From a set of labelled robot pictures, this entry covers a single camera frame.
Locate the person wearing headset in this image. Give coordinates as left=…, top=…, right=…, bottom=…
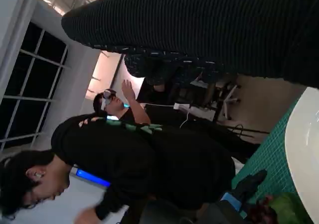
left=93, top=79, right=153, bottom=125

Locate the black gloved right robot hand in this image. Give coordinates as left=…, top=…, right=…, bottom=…
left=61, top=0, right=319, bottom=89

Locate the dark paned window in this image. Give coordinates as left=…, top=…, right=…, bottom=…
left=0, top=22, right=72, bottom=152

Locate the green cutting mat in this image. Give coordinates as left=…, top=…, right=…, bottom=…
left=231, top=102, right=307, bottom=224

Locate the white chair base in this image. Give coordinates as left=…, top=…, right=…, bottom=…
left=221, top=84, right=242, bottom=120

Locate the white square plate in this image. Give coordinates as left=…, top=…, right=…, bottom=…
left=285, top=86, right=319, bottom=224

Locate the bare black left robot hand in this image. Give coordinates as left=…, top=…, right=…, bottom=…
left=220, top=169, right=269, bottom=211

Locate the red toy grape bunch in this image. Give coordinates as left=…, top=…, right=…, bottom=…
left=249, top=193, right=308, bottom=224

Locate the white power adapter with cable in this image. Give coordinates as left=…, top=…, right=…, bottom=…
left=146, top=102, right=191, bottom=129

